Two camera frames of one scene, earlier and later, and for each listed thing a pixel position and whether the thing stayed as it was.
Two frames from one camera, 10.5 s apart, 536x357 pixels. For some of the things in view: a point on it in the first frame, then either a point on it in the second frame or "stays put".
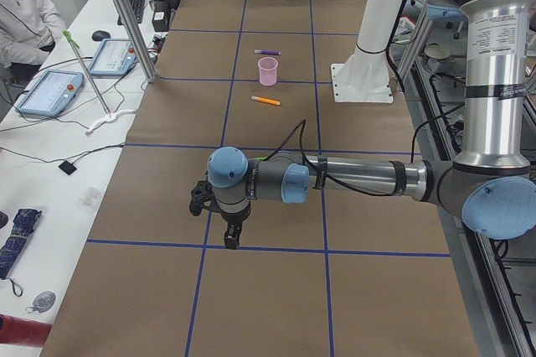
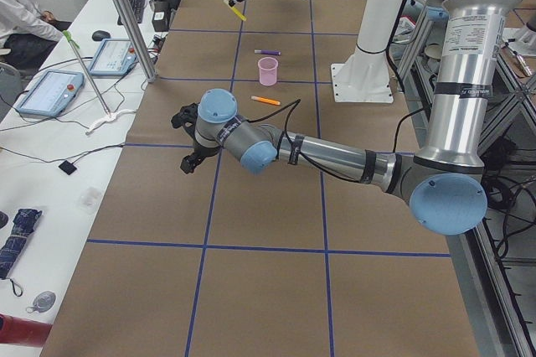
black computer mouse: [99, 35] stays put
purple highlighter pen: [266, 52] stays put
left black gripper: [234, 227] to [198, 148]
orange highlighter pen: [264, 100] stays put
